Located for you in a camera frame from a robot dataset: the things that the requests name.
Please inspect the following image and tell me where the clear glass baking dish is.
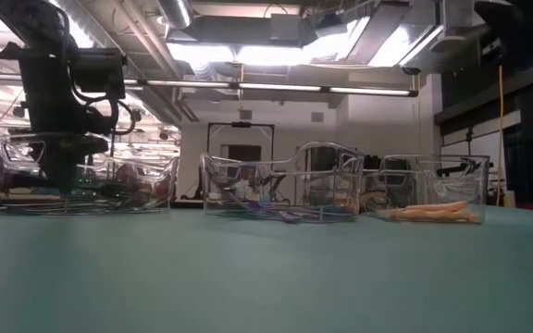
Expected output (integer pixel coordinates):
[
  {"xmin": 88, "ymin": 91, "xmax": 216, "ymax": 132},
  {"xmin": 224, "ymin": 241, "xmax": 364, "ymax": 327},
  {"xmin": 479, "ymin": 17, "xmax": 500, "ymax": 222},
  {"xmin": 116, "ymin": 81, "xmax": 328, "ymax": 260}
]
[
  {"xmin": 200, "ymin": 141, "xmax": 366, "ymax": 224},
  {"xmin": 363, "ymin": 154, "xmax": 490, "ymax": 225},
  {"xmin": 0, "ymin": 133, "xmax": 180, "ymax": 215}
]

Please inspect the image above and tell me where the silver spiral duct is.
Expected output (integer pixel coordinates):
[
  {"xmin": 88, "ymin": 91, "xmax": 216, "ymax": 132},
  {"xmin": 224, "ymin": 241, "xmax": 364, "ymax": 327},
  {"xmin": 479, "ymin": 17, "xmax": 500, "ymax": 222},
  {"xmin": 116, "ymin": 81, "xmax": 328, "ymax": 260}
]
[{"xmin": 157, "ymin": 0, "xmax": 194, "ymax": 30}]

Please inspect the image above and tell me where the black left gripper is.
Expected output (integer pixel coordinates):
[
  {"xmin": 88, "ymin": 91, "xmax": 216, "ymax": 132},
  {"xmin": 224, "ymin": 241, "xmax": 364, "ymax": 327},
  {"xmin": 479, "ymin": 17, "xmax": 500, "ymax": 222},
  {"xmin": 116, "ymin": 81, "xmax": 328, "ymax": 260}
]
[{"xmin": 9, "ymin": 130, "xmax": 110, "ymax": 195}]

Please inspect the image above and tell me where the black door frame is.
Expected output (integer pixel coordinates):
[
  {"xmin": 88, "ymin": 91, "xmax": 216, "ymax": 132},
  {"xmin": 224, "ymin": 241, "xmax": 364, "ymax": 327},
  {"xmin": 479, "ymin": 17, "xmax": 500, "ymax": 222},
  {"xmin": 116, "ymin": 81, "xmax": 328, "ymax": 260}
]
[{"xmin": 205, "ymin": 121, "xmax": 277, "ymax": 161}]

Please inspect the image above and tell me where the grey ceiling box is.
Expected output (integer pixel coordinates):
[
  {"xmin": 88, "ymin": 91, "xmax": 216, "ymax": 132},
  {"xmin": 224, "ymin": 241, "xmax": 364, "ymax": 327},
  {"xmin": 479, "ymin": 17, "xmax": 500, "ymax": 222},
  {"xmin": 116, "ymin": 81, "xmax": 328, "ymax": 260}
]
[{"xmin": 268, "ymin": 12, "xmax": 301, "ymax": 43}]

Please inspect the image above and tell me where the green table mat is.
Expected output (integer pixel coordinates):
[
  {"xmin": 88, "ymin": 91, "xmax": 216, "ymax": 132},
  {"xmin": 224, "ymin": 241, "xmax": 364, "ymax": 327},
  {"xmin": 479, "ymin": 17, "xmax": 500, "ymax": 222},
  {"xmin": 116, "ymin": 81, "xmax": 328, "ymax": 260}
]
[{"xmin": 0, "ymin": 203, "xmax": 533, "ymax": 333}]

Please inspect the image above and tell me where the bright ceiling light panel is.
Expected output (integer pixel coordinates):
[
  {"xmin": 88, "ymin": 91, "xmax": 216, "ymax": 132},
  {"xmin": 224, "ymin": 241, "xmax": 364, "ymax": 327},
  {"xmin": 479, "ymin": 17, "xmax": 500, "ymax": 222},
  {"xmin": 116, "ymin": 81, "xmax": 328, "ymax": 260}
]
[{"xmin": 164, "ymin": 27, "xmax": 411, "ymax": 68}]

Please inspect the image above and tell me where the long tube light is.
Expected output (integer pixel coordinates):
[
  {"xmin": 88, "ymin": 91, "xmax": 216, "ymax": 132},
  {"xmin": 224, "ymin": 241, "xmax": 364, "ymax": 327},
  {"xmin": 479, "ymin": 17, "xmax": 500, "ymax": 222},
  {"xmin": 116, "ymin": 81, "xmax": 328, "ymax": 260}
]
[{"xmin": 122, "ymin": 76, "xmax": 419, "ymax": 98}]

